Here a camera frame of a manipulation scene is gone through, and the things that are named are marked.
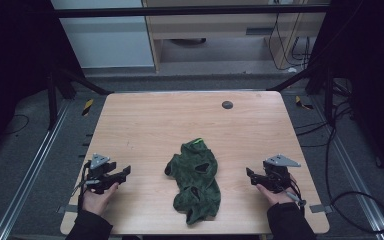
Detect person's right hand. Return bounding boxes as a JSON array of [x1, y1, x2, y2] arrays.
[[255, 175, 299, 208]]

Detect aluminium floor rail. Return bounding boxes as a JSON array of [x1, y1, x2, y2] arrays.
[[308, 94, 384, 240], [0, 99, 73, 240]]

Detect yellow black striped tape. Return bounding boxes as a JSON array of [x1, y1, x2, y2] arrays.
[[294, 95, 314, 111], [81, 98, 95, 117]]

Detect black hanging cables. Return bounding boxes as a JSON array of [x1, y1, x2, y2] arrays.
[[267, 12, 313, 72]]

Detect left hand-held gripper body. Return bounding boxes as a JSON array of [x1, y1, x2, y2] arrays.
[[85, 153, 128, 195]]

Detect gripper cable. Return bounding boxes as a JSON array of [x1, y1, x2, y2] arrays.
[[71, 160, 101, 214], [281, 178, 308, 214]]

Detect black floor cable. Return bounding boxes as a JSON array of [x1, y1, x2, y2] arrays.
[[293, 96, 384, 235], [3, 113, 30, 136]]

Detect white cabinet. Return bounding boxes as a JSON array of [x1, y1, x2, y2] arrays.
[[50, 0, 156, 69]]

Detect person's left hand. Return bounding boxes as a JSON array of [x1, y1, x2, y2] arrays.
[[81, 181, 120, 217]]

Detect black metal frame bar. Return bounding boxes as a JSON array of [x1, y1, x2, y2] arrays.
[[51, 3, 331, 19]]

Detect dark green garment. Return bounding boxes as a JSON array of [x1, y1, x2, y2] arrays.
[[163, 137, 222, 226]]

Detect black metal stand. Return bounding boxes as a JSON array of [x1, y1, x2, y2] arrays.
[[46, 64, 114, 131], [266, 59, 336, 126]]

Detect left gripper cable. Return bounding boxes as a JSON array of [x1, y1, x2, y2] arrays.
[[71, 160, 101, 214]]

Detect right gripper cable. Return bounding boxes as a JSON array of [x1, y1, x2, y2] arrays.
[[281, 178, 308, 214]]

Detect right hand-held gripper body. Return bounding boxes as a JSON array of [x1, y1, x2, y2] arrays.
[[250, 153, 302, 195]]

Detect grey tape strip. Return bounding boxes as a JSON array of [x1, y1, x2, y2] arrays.
[[56, 204, 80, 214], [309, 204, 333, 215]]

